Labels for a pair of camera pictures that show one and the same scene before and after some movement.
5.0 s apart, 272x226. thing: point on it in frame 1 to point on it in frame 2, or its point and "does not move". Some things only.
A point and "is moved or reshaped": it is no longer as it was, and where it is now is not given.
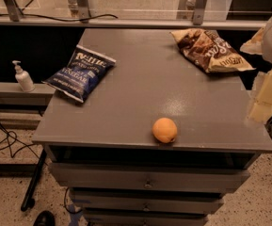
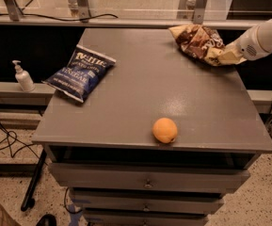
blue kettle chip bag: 82,73 does not move
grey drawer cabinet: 104,151 does not move
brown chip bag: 207,51 is moved or reshaped
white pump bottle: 24,78 does not move
